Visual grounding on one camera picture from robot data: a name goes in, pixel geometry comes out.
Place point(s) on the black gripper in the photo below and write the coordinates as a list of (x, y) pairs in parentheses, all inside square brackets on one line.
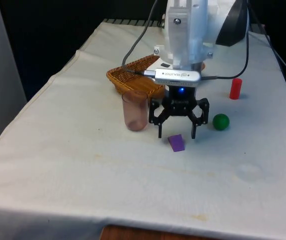
[(180, 102)]

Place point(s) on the purple triangular block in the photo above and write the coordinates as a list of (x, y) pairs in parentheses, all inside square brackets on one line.
[(176, 143)]

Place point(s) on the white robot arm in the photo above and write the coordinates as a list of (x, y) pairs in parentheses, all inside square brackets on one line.
[(183, 37)]

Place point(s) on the brown wicker basket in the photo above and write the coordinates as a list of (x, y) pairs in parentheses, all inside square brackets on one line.
[(133, 82)]

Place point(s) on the red cylinder block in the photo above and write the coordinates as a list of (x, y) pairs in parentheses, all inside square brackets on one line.
[(235, 88)]

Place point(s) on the green ball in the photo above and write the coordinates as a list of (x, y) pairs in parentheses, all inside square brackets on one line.
[(221, 122)]

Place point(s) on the see-through pink cup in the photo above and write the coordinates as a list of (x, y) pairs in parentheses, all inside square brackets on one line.
[(133, 112)]

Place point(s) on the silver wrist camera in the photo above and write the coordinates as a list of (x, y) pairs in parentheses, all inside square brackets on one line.
[(178, 75)]

